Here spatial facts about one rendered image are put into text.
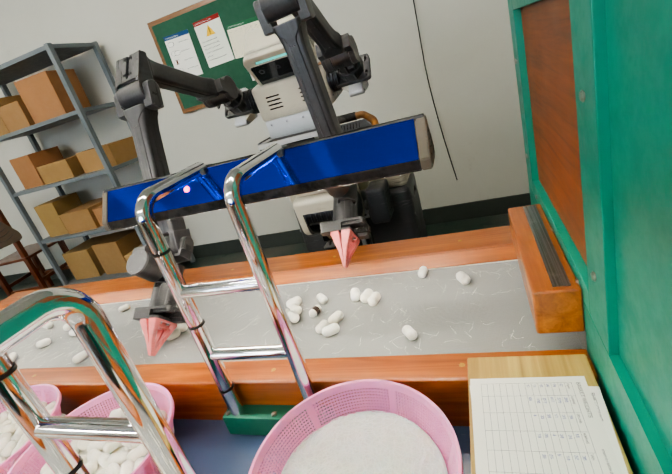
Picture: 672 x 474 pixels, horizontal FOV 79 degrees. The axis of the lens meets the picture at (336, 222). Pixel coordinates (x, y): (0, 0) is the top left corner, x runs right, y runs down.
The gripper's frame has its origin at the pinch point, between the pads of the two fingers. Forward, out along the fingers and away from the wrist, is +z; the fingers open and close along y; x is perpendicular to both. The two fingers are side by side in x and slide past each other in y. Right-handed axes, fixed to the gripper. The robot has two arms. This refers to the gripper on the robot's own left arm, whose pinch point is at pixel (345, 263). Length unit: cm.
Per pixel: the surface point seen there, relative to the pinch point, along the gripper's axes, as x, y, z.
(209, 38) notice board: 67, -125, -202
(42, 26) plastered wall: 32, -260, -237
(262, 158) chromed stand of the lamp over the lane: -36.6, 1.4, -3.4
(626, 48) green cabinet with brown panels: -50, 41, 6
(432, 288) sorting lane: 5.0, 17.3, 6.0
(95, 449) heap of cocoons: -21, -36, 35
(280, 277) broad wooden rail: 9.8, -21.8, -2.4
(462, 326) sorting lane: -3.3, 23.1, 15.8
